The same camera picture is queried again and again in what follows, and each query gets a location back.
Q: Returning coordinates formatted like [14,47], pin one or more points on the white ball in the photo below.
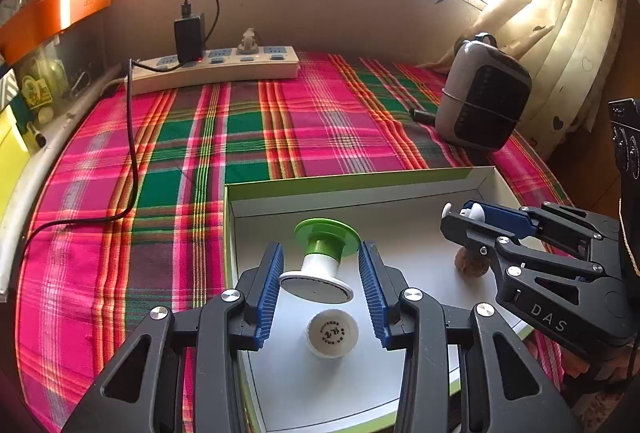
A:
[476,214]

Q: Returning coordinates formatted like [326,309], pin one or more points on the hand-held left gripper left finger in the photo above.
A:
[267,293]

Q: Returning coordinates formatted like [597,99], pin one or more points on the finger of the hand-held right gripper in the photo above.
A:
[505,218]
[470,233]

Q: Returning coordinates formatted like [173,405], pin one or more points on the beige power strip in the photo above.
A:
[225,70]

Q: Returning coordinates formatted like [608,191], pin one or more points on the black charger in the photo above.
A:
[189,35]

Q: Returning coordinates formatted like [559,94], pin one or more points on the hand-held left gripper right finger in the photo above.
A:
[372,293]

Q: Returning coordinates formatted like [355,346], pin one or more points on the green striped box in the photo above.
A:
[7,88]

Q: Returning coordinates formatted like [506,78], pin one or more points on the clear container yellow sticker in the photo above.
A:
[40,83]

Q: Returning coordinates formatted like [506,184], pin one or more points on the pink green plaid cloth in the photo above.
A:
[200,153]

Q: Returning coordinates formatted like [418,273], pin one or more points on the brown walnut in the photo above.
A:
[470,267]

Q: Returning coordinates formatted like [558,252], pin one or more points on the green and white spool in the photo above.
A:
[320,258]

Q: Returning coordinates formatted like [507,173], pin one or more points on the white cardboard box green rim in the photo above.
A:
[430,278]

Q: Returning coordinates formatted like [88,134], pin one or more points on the grey fan heater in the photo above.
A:
[480,98]

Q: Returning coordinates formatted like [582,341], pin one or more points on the small grey plug adapter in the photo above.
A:
[248,42]

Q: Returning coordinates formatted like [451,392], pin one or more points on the orange box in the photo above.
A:
[50,13]

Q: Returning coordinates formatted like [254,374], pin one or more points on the yellow box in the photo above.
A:
[10,153]

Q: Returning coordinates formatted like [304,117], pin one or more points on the cream heart print curtain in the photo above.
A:
[565,38]

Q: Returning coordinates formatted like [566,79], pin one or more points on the white bottle cap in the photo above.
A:
[332,330]

